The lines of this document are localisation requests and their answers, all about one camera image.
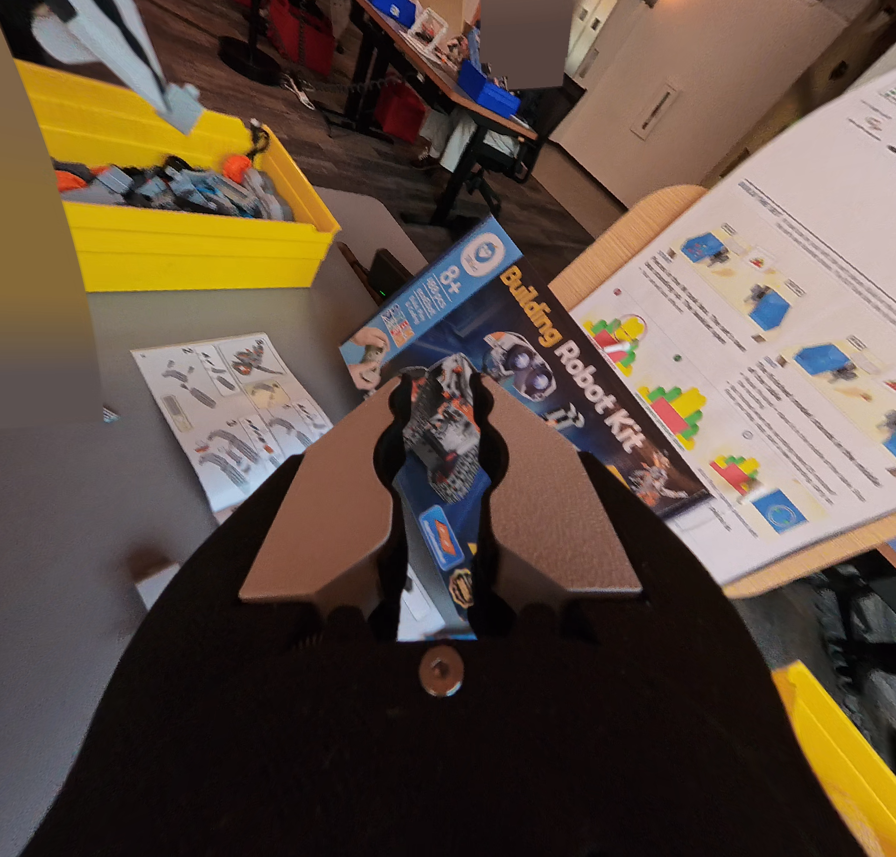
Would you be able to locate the building instruction booklet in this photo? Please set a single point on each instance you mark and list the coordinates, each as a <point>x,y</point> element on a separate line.
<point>231,409</point>

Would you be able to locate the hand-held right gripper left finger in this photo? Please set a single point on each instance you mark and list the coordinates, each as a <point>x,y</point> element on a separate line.
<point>329,528</point>

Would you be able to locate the wooden background desk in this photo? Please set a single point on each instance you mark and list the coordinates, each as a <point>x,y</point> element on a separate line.
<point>434,66</point>

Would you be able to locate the pile of building pieces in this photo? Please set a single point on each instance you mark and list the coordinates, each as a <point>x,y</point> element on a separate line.
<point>182,188</point>

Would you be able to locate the black office chair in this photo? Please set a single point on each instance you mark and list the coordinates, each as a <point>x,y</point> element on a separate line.
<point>483,185</point>

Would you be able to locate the small grey building block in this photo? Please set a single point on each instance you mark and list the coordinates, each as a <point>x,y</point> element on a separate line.
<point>184,109</point>

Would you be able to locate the blue robot kit box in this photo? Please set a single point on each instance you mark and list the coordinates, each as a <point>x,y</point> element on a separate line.
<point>448,290</point>

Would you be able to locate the red plastic bin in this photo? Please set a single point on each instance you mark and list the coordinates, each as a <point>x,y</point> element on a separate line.
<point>400,115</point>
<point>301,38</point>

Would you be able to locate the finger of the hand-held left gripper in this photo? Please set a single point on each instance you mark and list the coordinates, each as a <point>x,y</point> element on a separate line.
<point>91,24</point>
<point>122,3</point>

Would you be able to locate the yellow plastic bin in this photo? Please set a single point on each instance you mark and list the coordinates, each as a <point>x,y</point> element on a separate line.
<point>847,766</point>
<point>196,255</point>

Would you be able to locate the small black device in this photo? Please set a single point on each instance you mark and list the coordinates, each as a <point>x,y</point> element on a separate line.
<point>388,272</point>

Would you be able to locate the printed instruction sheet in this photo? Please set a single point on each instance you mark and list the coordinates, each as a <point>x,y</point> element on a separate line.
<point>770,276</point>

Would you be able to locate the wooden stand board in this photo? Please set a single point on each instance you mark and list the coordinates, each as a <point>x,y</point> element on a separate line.
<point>630,234</point>

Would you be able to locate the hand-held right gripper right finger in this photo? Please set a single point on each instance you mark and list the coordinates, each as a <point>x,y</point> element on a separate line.
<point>553,528</point>

